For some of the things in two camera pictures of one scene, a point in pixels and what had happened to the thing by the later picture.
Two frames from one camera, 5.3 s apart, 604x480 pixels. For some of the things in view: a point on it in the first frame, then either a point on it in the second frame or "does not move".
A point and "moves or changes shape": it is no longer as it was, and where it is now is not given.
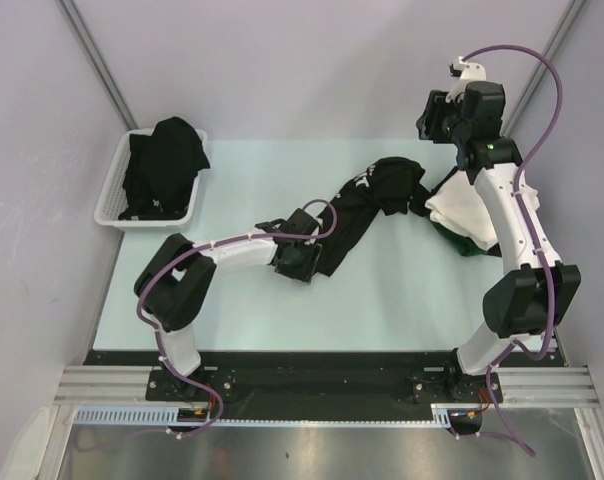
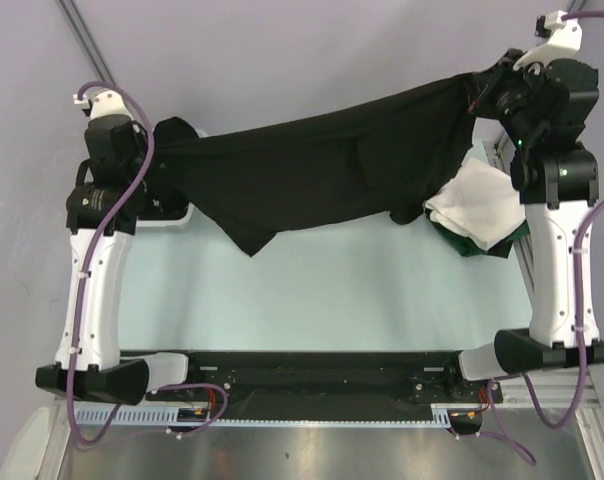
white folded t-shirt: (457, 206) does not move
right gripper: (429, 123) -> (489, 84)
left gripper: (304, 271) -> (141, 141)
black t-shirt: (393, 184) moves or changes shape
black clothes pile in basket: (161, 171) does not move
